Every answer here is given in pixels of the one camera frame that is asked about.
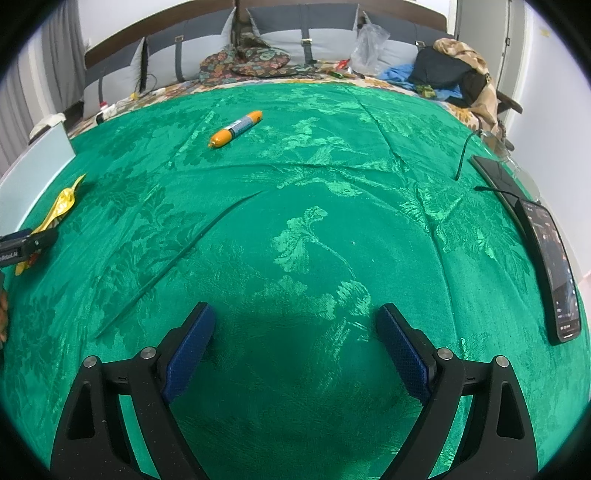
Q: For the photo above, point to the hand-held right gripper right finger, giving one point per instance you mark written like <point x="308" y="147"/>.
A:
<point x="406" y="353"/>

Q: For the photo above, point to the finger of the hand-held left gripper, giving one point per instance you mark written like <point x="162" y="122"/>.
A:
<point x="41" y="240"/>

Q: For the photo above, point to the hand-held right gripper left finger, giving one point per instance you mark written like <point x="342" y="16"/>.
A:
<point x="189" y="355"/>

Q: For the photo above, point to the gold wrapper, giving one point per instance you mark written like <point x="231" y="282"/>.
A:
<point x="62" y="203"/>

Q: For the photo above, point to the white cardboard box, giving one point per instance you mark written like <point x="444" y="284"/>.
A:
<point x="32" y="175"/>

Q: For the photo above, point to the orange sausage with blue label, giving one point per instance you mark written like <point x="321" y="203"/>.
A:
<point x="235" y="129"/>

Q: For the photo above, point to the white cloth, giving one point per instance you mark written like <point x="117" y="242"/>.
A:
<point x="48" y="123"/>

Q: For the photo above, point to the white power strip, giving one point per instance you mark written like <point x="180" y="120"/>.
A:
<point x="105" y="113"/>

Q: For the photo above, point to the black smartphone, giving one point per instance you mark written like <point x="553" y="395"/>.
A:
<point x="554" y="277"/>

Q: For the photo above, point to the long black device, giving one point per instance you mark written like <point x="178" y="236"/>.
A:
<point x="496" y="177"/>

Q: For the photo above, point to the grey curtain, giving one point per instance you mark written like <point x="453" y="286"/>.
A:
<point x="60" y="41"/>

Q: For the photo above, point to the floral bedsheet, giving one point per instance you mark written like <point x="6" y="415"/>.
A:
<point x="466" y="117"/>

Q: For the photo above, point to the small green packet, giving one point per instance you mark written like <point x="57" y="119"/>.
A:
<point x="425" y="91"/>

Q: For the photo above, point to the brown chair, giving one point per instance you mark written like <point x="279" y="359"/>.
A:
<point x="508" y="104"/>

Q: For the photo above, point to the blue cloth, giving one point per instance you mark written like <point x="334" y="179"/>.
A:
<point x="397" y="74"/>

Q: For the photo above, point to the clear plastic bag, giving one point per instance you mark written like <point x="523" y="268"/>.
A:
<point x="369" y="46"/>

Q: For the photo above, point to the black bag with scarf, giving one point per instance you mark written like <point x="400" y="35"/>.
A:
<point x="461" y="48"/>

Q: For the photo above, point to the white door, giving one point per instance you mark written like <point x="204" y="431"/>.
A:
<point x="489" y="37"/>

